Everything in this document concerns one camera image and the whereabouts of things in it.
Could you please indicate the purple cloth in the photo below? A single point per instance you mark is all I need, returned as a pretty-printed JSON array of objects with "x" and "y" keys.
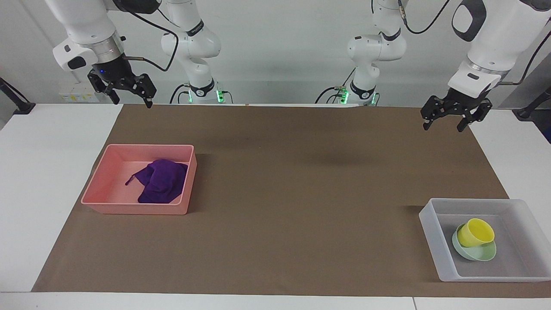
[{"x": 161, "y": 183}]

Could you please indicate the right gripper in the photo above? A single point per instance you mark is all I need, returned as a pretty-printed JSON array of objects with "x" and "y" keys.
[{"x": 112, "y": 70}]

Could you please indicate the light green bowl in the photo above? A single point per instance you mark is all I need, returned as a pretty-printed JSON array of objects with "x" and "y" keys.
[{"x": 478, "y": 253}]

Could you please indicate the black stand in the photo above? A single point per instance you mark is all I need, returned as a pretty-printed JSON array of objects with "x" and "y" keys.
[
  {"x": 531, "y": 107},
  {"x": 17, "y": 103}
]

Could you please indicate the translucent white plastic box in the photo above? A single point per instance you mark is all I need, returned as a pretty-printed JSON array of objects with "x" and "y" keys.
[{"x": 529, "y": 262}]

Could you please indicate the pink plastic box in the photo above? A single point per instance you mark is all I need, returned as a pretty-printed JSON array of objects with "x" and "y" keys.
[{"x": 112, "y": 202}]

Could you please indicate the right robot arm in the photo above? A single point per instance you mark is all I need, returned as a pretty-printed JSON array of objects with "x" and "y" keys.
[{"x": 86, "y": 21}]

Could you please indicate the yellow cup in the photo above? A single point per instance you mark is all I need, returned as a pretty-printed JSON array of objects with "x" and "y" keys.
[{"x": 475, "y": 232}]

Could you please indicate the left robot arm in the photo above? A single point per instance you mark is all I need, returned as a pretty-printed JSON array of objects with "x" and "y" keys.
[{"x": 495, "y": 38}]

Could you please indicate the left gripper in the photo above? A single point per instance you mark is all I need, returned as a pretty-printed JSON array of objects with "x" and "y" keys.
[{"x": 467, "y": 98}]

